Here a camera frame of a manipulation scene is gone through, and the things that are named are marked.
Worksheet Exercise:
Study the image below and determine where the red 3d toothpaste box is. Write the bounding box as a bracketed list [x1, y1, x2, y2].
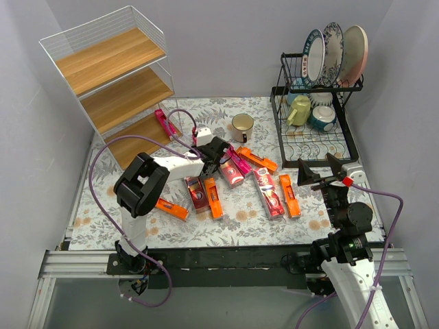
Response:
[252, 167, 285, 220]
[184, 177, 209, 214]
[219, 160, 244, 189]

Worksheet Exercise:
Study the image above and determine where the pink toothpaste box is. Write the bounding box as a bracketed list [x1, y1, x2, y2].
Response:
[154, 108, 178, 140]
[226, 146, 252, 178]

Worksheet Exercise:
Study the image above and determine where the orange toothpaste box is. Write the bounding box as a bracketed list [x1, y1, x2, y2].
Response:
[279, 174, 301, 218]
[204, 178, 224, 220]
[156, 198, 189, 222]
[236, 147, 278, 173]

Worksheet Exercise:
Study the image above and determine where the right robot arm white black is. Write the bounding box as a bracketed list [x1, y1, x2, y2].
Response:
[296, 154, 397, 328]

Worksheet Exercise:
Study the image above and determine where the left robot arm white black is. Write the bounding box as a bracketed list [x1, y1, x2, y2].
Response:
[113, 136, 230, 274]

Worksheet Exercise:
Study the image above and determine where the orange toothpaste box top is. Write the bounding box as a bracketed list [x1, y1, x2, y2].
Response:
[236, 147, 278, 173]

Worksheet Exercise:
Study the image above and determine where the floral table mat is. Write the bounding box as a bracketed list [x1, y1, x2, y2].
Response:
[68, 96, 385, 250]

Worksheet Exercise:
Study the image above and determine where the teal white bowl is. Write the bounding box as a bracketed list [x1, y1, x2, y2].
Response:
[307, 106, 336, 132]

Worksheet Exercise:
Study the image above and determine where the white blue patterned bowl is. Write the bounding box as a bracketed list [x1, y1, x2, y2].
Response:
[307, 92, 333, 108]

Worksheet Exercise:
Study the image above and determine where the yellow green mug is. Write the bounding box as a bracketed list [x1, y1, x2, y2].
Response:
[286, 95, 311, 126]

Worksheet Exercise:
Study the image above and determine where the light blue cup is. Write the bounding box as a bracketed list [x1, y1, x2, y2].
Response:
[286, 77, 306, 106]

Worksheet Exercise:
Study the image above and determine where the cream pink plate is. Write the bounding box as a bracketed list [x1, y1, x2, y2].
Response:
[337, 25, 368, 87]

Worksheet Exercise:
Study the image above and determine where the white plate blue rim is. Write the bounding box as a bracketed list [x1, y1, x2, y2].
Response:
[301, 29, 325, 88]

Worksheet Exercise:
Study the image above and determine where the blue floral plate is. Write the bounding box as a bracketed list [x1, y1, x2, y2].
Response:
[323, 22, 344, 86]

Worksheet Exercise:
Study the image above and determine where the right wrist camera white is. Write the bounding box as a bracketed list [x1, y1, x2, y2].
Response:
[342, 162, 366, 186]

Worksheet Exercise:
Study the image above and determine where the cream mug black handle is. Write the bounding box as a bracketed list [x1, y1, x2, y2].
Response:
[231, 113, 254, 143]

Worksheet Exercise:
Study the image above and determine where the black wire dish rack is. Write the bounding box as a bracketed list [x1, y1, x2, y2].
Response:
[270, 53, 364, 168]

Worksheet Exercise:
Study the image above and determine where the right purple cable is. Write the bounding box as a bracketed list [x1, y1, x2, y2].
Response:
[294, 183, 404, 329]

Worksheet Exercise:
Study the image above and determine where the aluminium frame rail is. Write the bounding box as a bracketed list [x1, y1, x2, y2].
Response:
[27, 249, 429, 329]

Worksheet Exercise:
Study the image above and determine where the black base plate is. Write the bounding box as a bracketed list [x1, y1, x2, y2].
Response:
[106, 245, 337, 291]

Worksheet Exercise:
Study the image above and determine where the white wire wooden shelf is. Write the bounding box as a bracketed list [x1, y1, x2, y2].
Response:
[39, 5, 178, 169]

